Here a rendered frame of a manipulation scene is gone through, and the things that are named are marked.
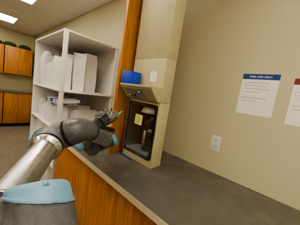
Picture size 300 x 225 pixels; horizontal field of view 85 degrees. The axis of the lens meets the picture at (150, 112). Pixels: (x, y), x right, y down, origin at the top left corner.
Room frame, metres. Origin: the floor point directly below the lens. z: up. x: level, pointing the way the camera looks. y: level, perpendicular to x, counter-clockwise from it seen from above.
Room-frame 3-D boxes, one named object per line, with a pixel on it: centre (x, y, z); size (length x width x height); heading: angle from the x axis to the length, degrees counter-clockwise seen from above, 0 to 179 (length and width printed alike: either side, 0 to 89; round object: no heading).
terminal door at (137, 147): (1.21, 0.06, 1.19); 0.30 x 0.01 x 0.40; 48
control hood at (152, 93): (1.17, 0.10, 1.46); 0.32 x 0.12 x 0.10; 48
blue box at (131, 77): (1.24, 0.17, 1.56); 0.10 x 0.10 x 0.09; 48
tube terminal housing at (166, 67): (1.31, -0.02, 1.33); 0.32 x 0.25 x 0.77; 48
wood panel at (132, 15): (1.48, 0.12, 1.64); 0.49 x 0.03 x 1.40; 138
